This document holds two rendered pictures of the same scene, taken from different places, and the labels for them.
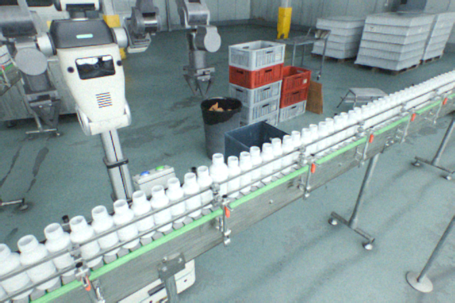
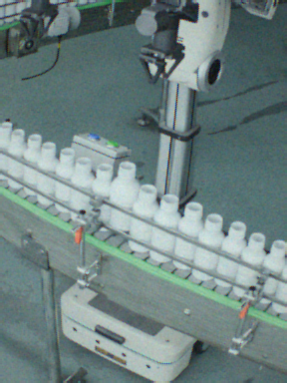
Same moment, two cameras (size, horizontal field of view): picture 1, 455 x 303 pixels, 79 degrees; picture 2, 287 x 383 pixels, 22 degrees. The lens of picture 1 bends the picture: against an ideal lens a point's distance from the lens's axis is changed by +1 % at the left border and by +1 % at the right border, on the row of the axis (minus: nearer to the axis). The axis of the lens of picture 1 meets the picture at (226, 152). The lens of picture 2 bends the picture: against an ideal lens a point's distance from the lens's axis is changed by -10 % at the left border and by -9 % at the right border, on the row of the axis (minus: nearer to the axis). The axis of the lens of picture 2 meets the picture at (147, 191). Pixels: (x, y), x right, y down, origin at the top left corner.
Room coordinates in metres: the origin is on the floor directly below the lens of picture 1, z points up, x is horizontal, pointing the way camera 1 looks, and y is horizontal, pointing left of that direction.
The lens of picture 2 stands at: (0.24, -1.36, 2.17)
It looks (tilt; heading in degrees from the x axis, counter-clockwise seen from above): 35 degrees down; 65
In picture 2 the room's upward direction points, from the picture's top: 6 degrees clockwise
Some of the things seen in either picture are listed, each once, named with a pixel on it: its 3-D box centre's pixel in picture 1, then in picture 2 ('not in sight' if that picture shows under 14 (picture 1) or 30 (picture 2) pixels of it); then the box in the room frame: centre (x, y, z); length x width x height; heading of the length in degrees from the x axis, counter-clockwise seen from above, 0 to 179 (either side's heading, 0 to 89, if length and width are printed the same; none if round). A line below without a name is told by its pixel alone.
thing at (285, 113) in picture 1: (283, 107); not in sight; (4.00, -0.88, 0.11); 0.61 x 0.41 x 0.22; 129
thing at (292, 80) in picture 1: (286, 78); not in sight; (4.01, -0.89, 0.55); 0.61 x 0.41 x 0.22; 129
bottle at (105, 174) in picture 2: (204, 187); (104, 196); (0.79, 0.08, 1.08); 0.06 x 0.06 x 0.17
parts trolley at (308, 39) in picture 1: (300, 57); not in sight; (5.73, -1.48, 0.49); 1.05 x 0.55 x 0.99; 126
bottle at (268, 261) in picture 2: (293, 149); (272, 271); (1.06, -0.30, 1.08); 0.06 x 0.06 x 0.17
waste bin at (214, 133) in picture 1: (221, 130); not in sight; (2.78, 0.06, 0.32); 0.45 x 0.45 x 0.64
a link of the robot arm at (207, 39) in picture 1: (202, 29); (162, 10); (0.88, 0.07, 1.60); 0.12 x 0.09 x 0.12; 35
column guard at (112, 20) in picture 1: (114, 36); not in sight; (8.01, 3.05, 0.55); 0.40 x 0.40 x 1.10; 36
